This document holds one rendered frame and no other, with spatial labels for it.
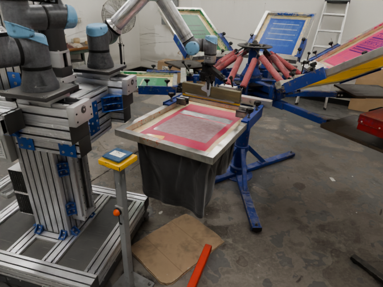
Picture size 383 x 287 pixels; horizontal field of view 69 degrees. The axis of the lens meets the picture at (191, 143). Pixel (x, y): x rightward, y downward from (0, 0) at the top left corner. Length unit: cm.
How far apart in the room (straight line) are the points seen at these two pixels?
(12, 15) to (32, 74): 36
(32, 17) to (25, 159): 102
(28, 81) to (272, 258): 186
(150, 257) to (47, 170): 91
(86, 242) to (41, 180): 49
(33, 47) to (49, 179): 83
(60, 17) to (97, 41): 66
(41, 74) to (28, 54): 9
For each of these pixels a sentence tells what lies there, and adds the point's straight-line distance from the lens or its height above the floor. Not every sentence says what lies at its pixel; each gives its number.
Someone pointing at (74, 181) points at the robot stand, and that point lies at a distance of 183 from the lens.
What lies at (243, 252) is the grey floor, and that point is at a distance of 223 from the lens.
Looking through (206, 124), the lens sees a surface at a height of 96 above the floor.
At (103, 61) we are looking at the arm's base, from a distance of 174.
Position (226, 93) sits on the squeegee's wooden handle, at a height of 112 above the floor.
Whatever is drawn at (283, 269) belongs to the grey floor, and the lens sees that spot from 221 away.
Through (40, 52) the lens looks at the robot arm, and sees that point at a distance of 133.
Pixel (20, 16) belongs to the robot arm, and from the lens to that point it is 103.
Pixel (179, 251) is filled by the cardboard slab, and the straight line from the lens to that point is 215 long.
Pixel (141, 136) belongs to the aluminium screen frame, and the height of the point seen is 99.
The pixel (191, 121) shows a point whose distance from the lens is 175.
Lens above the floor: 162
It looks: 27 degrees down
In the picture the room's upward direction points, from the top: 2 degrees clockwise
